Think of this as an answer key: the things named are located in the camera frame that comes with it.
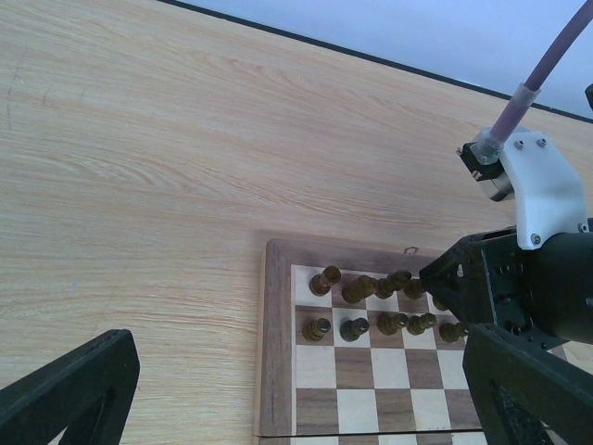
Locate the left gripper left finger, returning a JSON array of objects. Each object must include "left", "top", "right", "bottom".
[{"left": 1, "top": 329, "right": 140, "bottom": 444}]

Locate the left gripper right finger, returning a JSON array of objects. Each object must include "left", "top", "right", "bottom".
[{"left": 462, "top": 324, "right": 592, "bottom": 444}]

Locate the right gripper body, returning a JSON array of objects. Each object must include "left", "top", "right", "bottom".
[{"left": 420, "top": 228, "right": 565, "bottom": 350}]

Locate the dark chess piece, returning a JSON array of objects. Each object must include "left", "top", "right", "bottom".
[
  {"left": 407, "top": 312, "right": 437, "bottom": 336},
  {"left": 339, "top": 317, "right": 370, "bottom": 342},
  {"left": 309, "top": 265, "right": 342, "bottom": 297},
  {"left": 432, "top": 296, "right": 448, "bottom": 312},
  {"left": 403, "top": 278, "right": 425, "bottom": 300},
  {"left": 377, "top": 312, "right": 409, "bottom": 336},
  {"left": 438, "top": 322, "right": 469, "bottom": 343},
  {"left": 342, "top": 274, "right": 378, "bottom": 304},
  {"left": 302, "top": 317, "right": 332, "bottom": 342}
]

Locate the dark pawn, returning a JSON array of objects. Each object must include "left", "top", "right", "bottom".
[{"left": 375, "top": 269, "right": 412, "bottom": 299}]

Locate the wooden chess board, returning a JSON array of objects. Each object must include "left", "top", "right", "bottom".
[{"left": 252, "top": 237, "right": 571, "bottom": 445}]

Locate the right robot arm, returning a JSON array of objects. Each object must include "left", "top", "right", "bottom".
[{"left": 420, "top": 125, "right": 592, "bottom": 350}]

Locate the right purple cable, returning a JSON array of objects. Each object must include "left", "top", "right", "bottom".
[{"left": 476, "top": 0, "right": 593, "bottom": 163}]

